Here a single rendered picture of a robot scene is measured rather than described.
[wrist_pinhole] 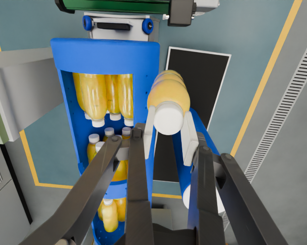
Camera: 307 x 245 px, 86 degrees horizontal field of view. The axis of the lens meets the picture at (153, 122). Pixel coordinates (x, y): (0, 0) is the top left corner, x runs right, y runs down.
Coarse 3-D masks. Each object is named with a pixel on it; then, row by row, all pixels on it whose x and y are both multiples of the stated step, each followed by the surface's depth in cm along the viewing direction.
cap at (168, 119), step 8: (168, 104) 21; (160, 112) 20; (168, 112) 20; (176, 112) 20; (160, 120) 21; (168, 120) 21; (176, 120) 20; (160, 128) 21; (168, 128) 21; (176, 128) 21
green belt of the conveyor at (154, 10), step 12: (72, 0) 57; (84, 0) 57; (96, 0) 57; (108, 0) 57; (132, 0) 57; (144, 0) 57; (156, 0) 57; (132, 12) 60; (144, 12) 60; (156, 12) 60
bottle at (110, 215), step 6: (102, 204) 72; (108, 204) 71; (114, 204) 73; (102, 210) 72; (108, 210) 71; (114, 210) 73; (102, 216) 74; (108, 216) 72; (114, 216) 74; (108, 222) 74; (114, 222) 75; (108, 228) 76; (114, 228) 77
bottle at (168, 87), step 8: (160, 72) 36; (168, 72) 34; (176, 72) 35; (160, 80) 28; (168, 80) 26; (176, 80) 28; (152, 88) 27; (160, 88) 24; (168, 88) 24; (176, 88) 24; (184, 88) 25; (152, 96) 24; (160, 96) 23; (168, 96) 23; (176, 96) 23; (184, 96) 24; (152, 104) 24; (160, 104) 22; (176, 104) 22; (184, 104) 23; (184, 112) 23
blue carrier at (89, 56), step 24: (72, 48) 34; (96, 48) 33; (120, 48) 34; (144, 48) 37; (96, 72) 35; (120, 72) 36; (144, 72) 40; (72, 96) 53; (144, 96) 43; (72, 120) 54; (120, 120) 72; (144, 120) 46; (120, 192) 53; (96, 216) 83; (96, 240) 74
